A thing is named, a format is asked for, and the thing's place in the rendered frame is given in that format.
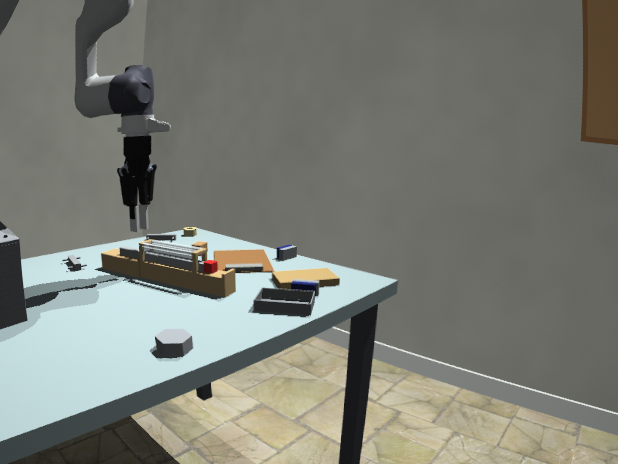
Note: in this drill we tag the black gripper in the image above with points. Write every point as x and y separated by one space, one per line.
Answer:
135 150

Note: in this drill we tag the brown clipboard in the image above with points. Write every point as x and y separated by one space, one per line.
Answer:
252 261

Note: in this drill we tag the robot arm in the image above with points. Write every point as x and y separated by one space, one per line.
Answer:
97 96

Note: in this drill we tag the tan flat board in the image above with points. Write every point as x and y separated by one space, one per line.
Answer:
283 279

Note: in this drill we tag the tan rectangular block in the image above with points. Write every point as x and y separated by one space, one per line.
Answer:
201 244

